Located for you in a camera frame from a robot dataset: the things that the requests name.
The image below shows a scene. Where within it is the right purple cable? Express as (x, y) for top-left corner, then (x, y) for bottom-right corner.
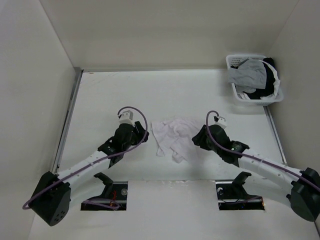
(206, 110), (320, 192)

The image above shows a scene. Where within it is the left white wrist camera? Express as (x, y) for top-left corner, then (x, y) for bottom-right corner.
(118, 110), (134, 125)

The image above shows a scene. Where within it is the white plastic laundry basket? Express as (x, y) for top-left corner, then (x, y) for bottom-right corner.
(225, 53), (284, 107)

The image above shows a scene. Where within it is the black tank top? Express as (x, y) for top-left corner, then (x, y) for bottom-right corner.
(247, 63), (276, 100)

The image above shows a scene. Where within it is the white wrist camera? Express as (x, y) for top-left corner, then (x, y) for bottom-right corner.
(118, 110), (134, 125)
(214, 116), (227, 129)

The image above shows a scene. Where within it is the white garment in basket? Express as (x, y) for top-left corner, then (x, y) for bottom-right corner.
(238, 57), (281, 100)

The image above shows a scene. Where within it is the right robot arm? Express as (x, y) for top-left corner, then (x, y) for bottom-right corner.
(192, 124), (320, 222)

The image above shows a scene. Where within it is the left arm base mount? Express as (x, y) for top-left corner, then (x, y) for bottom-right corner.
(80, 172), (129, 211)

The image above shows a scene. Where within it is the white tank top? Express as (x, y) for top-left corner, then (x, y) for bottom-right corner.
(151, 117), (202, 164)

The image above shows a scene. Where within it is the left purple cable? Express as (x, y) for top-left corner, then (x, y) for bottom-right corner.
(22, 106), (148, 210)

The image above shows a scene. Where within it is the purple cable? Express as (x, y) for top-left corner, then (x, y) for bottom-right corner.
(22, 106), (148, 210)
(206, 110), (320, 192)

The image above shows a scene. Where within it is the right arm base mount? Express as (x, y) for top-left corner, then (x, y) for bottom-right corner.
(215, 172), (265, 211)

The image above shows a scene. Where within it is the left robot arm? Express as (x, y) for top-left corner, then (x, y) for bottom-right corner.
(23, 121), (149, 226)

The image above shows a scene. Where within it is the grey tank top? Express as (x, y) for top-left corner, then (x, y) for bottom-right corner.
(227, 57), (267, 89)

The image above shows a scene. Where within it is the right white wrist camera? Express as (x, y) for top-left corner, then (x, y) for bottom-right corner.
(214, 116), (227, 129)

